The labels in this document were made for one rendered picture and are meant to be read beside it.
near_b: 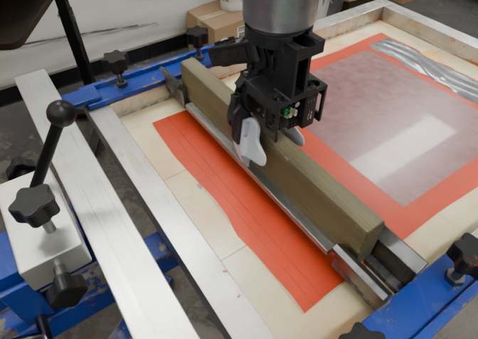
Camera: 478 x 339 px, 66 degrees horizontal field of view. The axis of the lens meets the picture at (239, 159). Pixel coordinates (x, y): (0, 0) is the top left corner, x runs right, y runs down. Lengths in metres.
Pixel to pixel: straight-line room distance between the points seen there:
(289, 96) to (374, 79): 0.45
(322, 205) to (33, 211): 0.29
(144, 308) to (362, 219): 0.24
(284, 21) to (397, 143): 0.38
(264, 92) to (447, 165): 0.37
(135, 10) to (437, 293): 2.42
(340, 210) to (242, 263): 0.15
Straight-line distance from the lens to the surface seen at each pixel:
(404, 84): 0.83
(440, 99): 0.82
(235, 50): 0.45
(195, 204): 0.54
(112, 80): 0.72
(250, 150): 0.48
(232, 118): 0.45
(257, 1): 0.37
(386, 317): 0.44
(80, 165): 0.51
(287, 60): 0.38
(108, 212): 0.45
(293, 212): 0.49
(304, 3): 0.37
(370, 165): 0.63
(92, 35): 2.60
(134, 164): 0.56
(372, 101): 0.76
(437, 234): 0.58
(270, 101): 0.40
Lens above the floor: 1.38
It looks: 46 degrees down
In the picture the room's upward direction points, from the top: straight up
